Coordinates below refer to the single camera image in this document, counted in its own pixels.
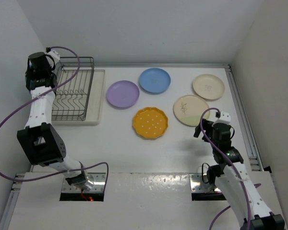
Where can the cream drip tray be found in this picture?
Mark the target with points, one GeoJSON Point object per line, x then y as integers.
{"type": "Point", "coordinates": [93, 116]}

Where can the metal base plate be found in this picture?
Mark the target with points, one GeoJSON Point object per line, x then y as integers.
{"type": "Point", "coordinates": [95, 184]}
{"type": "Point", "coordinates": [198, 186]}

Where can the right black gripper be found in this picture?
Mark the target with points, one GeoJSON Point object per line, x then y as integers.
{"type": "Point", "coordinates": [207, 125]}

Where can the grey wire dish rack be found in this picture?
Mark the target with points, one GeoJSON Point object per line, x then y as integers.
{"type": "Point", "coordinates": [71, 101]}

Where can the purple plate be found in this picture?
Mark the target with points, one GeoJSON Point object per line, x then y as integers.
{"type": "Point", "coordinates": [123, 94]}

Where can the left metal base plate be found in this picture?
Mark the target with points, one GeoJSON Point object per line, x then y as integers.
{"type": "Point", "coordinates": [95, 184]}

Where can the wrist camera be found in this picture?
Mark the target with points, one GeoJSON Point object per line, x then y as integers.
{"type": "Point", "coordinates": [222, 117]}
{"type": "Point", "coordinates": [54, 54]}

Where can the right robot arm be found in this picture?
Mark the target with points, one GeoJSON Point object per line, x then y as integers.
{"type": "Point", "coordinates": [231, 177]}

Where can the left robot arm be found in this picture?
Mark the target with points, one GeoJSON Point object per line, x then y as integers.
{"type": "Point", "coordinates": [41, 143]}

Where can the beige green leaf plate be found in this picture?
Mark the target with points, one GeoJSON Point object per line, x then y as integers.
{"type": "Point", "coordinates": [188, 109]}

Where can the cream plate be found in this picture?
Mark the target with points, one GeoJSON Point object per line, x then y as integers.
{"type": "Point", "coordinates": [208, 86]}

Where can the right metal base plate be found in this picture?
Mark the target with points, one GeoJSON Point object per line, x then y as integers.
{"type": "Point", "coordinates": [198, 186]}

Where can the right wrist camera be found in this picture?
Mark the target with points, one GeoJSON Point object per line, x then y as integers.
{"type": "Point", "coordinates": [222, 117]}

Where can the yellow polka dot plate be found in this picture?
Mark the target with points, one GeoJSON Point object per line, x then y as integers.
{"type": "Point", "coordinates": [150, 123]}

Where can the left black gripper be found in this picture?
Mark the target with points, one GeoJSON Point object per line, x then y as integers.
{"type": "Point", "coordinates": [29, 74]}

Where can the blue plate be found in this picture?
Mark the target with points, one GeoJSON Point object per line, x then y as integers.
{"type": "Point", "coordinates": [154, 80]}

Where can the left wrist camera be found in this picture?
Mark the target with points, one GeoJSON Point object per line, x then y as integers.
{"type": "Point", "coordinates": [54, 54]}

